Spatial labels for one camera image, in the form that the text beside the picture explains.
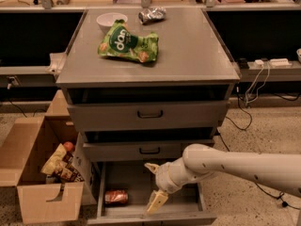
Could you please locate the black floor cable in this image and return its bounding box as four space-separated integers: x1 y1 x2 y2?
217 94 301 211

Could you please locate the yellow snack bag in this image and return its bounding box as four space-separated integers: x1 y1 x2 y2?
41 144 67 175

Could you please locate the open cardboard box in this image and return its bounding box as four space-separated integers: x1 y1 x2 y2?
0 91 96 226

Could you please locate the grey middle drawer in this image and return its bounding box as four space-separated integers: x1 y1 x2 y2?
83 139 214 162

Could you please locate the red coke can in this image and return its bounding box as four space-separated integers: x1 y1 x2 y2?
104 189 129 205

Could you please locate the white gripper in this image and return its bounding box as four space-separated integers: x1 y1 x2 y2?
144 158 200 215

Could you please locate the brown snack packet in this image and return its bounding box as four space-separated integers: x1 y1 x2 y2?
54 153 84 182

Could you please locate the grey drawer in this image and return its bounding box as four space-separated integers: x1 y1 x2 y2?
68 101 230 132
83 139 214 162
87 161 216 226

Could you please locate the crumpled silver foil bag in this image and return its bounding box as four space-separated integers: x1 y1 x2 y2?
138 8 166 24

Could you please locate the grey bottom drawer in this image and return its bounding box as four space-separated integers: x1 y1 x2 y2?
87 161 216 226

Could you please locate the green chip bag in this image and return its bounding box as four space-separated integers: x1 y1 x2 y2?
98 20 159 63

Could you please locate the grey top drawer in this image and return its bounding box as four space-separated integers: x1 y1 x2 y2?
68 101 230 132

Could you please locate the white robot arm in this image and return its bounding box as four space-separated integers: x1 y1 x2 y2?
145 144 301 215

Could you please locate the white power strip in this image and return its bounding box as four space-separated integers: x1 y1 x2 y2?
269 58 291 68

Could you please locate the orange fruit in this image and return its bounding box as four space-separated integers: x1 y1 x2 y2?
63 141 74 153

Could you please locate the white bowl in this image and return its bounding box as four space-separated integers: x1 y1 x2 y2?
96 12 128 34

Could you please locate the white charger with cable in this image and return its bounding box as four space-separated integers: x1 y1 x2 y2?
245 59 270 106

